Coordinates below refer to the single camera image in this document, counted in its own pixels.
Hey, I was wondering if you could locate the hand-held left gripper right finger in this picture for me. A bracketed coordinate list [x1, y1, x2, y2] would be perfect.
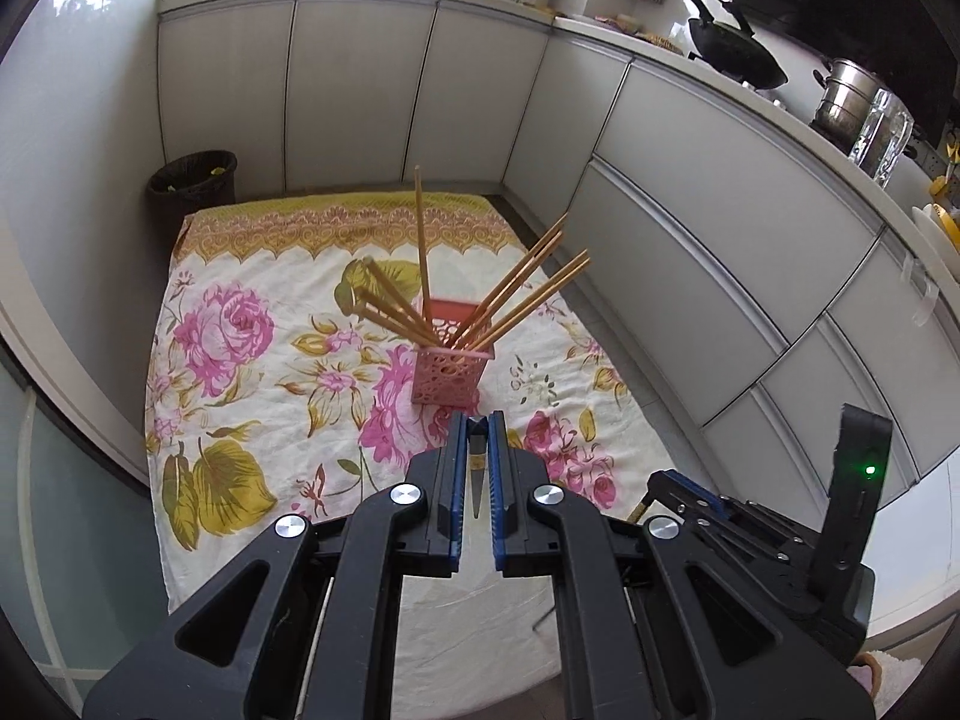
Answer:
[486, 411, 875, 720]

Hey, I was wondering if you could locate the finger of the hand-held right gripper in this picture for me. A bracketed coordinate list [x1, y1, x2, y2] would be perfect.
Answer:
[646, 469, 796, 565]

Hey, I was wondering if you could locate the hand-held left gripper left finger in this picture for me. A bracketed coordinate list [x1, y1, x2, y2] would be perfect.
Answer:
[82, 411, 470, 720]

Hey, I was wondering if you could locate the pink perforated utensil holder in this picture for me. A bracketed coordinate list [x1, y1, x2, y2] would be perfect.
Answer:
[411, 298, 496, 410]

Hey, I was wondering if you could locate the bunch of wooden chopsticks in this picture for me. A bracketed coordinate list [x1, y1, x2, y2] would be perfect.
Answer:
[346, 165, 592, 352]

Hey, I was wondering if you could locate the pink fluffy item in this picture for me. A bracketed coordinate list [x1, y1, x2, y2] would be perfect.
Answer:
[847, 651, 886, 698]

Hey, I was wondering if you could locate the floral printed blanket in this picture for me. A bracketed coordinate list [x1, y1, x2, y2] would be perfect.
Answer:
[142, 191, 676, 691]

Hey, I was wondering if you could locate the clear plastic hook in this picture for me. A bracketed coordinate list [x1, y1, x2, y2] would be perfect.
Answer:
[904, 255, 942, 327]

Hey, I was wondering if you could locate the white kitchen cabinet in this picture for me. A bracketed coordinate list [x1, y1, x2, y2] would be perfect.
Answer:
[154, 0, 960, 533]

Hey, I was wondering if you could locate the clear glass pitcher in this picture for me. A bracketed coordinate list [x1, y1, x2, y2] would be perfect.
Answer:
[850, 88, 916, 185]

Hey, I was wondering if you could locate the black trash bin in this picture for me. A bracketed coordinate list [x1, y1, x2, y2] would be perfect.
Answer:
[146, 150, 239, 230]

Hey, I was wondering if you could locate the steel stock pot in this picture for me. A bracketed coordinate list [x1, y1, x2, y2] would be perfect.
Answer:
[808, 56, 886, 140]

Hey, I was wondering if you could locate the black wok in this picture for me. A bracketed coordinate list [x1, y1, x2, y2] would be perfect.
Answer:
[671, 0, 790, 91]

